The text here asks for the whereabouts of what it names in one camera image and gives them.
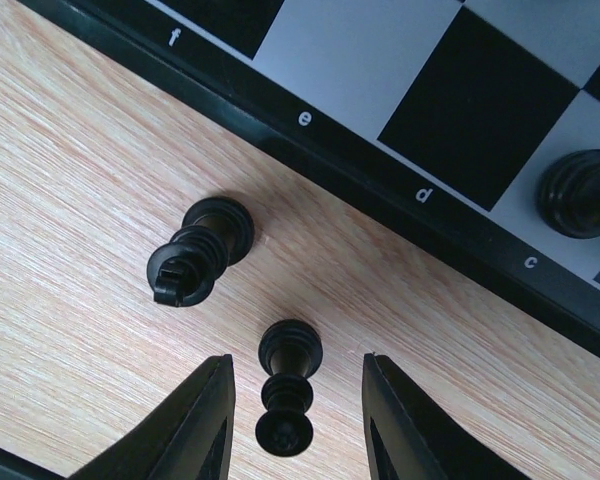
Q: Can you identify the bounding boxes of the black chess king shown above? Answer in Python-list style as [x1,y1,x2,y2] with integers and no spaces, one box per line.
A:
[146,196,255,307]

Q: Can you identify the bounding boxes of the black and grey chessboard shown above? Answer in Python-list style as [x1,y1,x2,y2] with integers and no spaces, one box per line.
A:
[31,0,600,358]

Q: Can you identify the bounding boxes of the black chess piece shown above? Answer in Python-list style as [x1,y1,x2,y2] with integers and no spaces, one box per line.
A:
[255,319,323,457]
[535,149,600,239]

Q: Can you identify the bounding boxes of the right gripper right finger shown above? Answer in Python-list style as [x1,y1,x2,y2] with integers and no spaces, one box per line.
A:
[362,354,520,479]

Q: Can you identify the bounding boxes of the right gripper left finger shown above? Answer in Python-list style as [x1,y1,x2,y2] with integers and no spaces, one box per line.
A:
[71,354,236,479]

